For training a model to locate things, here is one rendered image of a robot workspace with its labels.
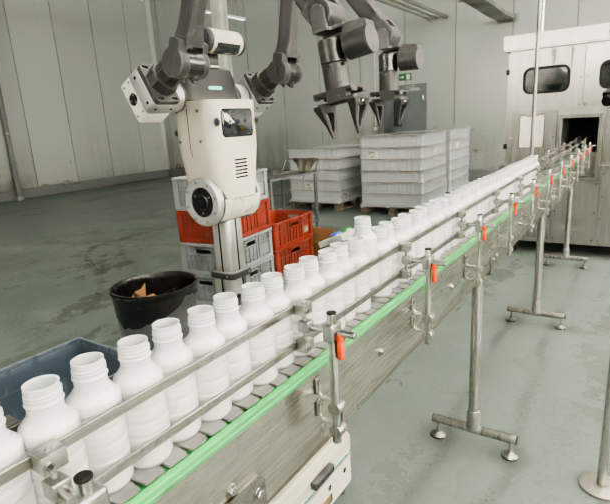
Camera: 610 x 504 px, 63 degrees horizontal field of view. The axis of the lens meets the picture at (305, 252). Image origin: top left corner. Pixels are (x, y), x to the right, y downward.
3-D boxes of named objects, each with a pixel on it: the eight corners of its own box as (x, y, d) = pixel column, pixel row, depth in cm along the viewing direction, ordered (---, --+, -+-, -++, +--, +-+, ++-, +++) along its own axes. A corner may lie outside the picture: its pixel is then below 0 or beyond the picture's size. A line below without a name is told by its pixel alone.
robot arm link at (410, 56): (388, 32, 150) (376, 29, 143) (425, 25, 144) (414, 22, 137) (389, 74, 153) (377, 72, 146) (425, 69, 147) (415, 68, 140)
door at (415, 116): (425, 181, 1114) (425, 82, 1061) (384, 180, 1169) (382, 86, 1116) (426, 180, 1122) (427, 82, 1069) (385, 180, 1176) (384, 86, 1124)
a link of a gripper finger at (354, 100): (361, 131, 104) (353, 85, 103) (332, 138, 108) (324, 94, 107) (375, 130, 109) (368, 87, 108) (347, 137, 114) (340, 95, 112)
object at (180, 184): (222, 212, 320) (219, 178, 314) (173, 210, 338) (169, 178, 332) (270, 197, 372) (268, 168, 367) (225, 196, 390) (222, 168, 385)
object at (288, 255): (278, 278, 398) (276, 251, 392) (237, 273, 419) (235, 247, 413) (315, 259, 448) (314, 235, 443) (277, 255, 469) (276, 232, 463)
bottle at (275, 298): (300, 359, 90) (295, 271, 86) (282, 373, 85) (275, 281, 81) (273, 353, 93) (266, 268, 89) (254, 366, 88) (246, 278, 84)
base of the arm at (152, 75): (178, 104, 143) (160, 68, 144) (194, 87, 138) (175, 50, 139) (154, 104, 136) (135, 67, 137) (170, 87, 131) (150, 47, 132)
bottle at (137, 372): (183, 450, 66) (167, 335, 62) (147, 477, 61) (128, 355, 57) (152, 437, 70) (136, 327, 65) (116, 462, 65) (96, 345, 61)
